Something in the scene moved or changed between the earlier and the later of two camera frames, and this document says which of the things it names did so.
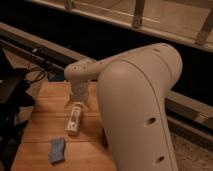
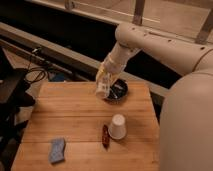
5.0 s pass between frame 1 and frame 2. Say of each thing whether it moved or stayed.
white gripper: moved
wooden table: stayed
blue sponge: stayed
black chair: stayed
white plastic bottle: moved
